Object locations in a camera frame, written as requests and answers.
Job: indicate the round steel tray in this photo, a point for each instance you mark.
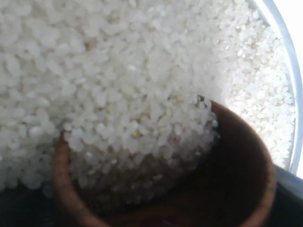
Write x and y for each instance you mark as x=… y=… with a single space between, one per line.
x=271 y=15

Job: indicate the rice in steel tray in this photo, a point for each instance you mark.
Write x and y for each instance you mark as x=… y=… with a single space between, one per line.
x=130 y=82

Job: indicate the brown wooden cup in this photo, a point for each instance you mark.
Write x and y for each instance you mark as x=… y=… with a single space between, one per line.
x=234 y=186

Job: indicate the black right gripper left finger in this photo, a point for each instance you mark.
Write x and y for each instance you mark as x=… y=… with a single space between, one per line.
x=22 y=207

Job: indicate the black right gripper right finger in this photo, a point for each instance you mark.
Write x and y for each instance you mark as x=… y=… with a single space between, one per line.
x=287 y=210

